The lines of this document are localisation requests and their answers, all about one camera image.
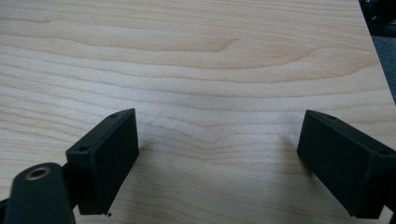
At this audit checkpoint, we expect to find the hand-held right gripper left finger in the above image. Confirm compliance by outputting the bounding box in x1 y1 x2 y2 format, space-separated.
64 107 140 217

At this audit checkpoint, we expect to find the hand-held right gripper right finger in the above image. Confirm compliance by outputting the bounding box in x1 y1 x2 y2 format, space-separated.
296 109 396 219

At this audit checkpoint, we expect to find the black stand base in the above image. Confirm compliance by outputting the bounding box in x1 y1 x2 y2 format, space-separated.
358 0 396 38

